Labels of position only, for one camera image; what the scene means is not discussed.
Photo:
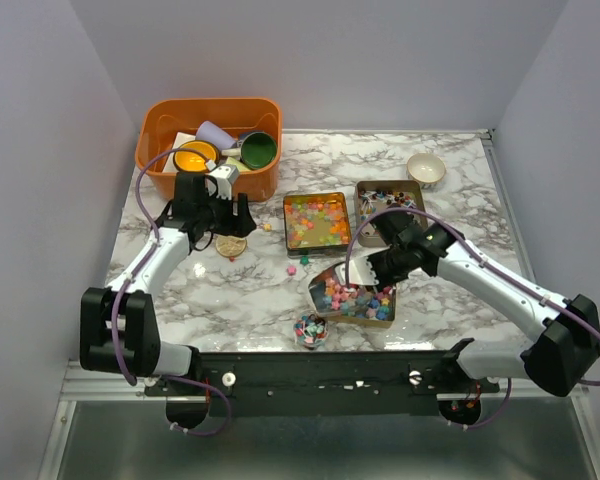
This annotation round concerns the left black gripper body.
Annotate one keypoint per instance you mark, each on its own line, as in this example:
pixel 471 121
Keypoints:
pixel 218 216

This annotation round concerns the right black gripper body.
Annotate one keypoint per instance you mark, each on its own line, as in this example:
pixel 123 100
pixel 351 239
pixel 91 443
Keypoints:
pixel 389 266

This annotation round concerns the clear glass bowl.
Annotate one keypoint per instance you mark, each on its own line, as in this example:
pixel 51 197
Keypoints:
pixel 311 331

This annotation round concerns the metal scoop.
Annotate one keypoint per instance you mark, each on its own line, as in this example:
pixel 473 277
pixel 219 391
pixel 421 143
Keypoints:
pixel 336 273

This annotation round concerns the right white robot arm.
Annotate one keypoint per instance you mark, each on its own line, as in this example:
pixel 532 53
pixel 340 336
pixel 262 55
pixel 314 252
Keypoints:
pixel 561 335

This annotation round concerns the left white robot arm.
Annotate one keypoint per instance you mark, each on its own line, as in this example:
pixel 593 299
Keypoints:
pixel 118 327

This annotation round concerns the tin of pastel star candies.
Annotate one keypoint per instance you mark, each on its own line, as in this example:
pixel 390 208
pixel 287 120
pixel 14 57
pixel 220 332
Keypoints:
pixel 354 304

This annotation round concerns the tin of translucent star candies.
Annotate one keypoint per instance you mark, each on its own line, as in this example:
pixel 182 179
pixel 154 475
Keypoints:
pixel 316 224

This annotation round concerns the pale yellow cup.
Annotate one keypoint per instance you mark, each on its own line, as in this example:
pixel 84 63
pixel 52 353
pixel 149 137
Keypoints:
pixel 238 164

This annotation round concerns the orange bowl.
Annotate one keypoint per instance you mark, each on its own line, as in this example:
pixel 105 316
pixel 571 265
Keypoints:
pixel 196 156

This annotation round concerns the tin of mini lollipops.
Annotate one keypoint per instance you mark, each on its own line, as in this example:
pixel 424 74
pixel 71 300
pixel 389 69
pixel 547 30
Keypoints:
pixel 372 196

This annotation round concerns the green bowl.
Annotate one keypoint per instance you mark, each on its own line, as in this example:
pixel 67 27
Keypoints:
pixel 257 149

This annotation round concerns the lavender cup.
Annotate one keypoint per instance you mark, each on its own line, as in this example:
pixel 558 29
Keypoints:
pixel 211 133

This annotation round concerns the white ceramic bowl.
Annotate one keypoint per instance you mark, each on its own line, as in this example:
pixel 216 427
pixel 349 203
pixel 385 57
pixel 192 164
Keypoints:
pixel 427 169

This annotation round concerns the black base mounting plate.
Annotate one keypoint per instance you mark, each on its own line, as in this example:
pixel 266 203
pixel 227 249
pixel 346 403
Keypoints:
pixel 337 383

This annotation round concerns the aluminium frame rail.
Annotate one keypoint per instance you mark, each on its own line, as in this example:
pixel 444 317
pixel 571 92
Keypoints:
pixel 82 385

